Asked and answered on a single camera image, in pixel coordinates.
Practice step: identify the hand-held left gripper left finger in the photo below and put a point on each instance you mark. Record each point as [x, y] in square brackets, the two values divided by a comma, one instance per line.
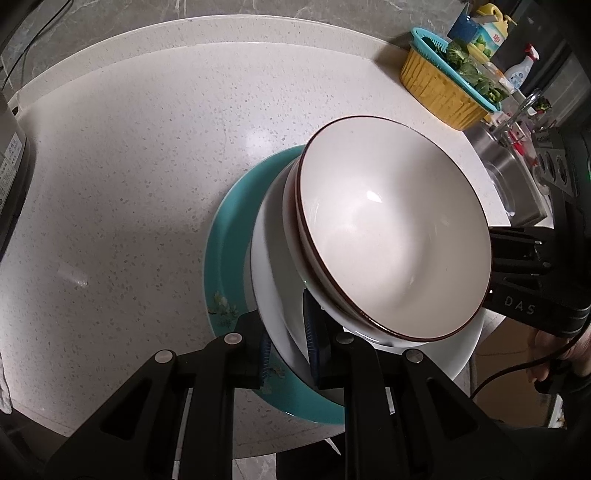
[265, 360]

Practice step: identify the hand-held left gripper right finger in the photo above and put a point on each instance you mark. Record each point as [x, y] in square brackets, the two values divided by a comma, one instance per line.
[311, 341]

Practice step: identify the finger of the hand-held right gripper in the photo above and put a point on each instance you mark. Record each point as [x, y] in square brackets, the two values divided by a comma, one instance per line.
[521, 244]
[526, 277]

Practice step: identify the small white bowl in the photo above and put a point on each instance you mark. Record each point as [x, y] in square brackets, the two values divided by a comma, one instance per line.
[364, 332]

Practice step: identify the large white bowl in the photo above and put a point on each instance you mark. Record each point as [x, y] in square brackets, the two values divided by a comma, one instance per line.
[272, 277]

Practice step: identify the teal rimmed plate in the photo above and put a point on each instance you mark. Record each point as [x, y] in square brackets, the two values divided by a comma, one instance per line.
[226, 258]

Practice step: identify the brown rimmed bowl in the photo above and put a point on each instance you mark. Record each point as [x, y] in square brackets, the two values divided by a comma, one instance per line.
[392, 221]

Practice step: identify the person's right hand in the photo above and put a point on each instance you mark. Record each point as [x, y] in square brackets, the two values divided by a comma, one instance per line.
[545, 346]

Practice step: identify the stainless steel sink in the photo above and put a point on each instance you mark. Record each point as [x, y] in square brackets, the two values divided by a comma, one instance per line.
[508, 170]

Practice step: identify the metal faucet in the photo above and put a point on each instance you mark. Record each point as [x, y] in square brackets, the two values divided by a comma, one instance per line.
[526, 101]

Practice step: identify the white spray bottle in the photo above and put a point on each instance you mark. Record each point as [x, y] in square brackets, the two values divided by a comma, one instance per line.
[517, 74]

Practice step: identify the yellow ribbed basin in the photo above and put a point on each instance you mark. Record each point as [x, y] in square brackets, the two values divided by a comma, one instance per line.
[438, 92]

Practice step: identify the green leafy vegetables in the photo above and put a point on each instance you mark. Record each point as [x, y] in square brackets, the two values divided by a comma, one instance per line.
[466, 69]

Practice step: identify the yellow detergent bottle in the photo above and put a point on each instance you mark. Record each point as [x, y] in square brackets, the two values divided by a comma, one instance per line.
[494, 37]

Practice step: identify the blue cup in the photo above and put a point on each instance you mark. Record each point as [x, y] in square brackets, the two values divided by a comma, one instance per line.
[461, 25]

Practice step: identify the teal plastic colander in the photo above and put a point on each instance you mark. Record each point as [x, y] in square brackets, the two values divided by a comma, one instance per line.
[418, 34]

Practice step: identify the stainless steel rice cooker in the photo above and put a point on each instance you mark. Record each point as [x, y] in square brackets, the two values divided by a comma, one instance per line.
[14, 175]

